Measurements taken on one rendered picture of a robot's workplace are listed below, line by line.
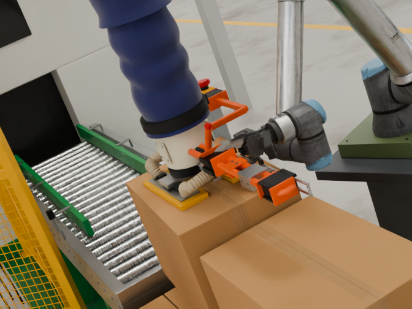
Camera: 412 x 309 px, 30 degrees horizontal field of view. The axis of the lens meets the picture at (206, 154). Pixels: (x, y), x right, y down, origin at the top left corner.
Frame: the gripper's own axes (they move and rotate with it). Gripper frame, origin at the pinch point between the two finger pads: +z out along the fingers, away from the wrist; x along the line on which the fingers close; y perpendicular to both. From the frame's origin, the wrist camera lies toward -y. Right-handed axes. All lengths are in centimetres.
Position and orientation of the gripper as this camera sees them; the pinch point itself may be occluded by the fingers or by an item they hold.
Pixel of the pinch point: (223, 161)
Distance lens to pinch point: 228.2
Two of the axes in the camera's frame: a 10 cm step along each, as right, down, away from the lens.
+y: -4.3, -1.9, 8.8
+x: -3.2, -8.8, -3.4
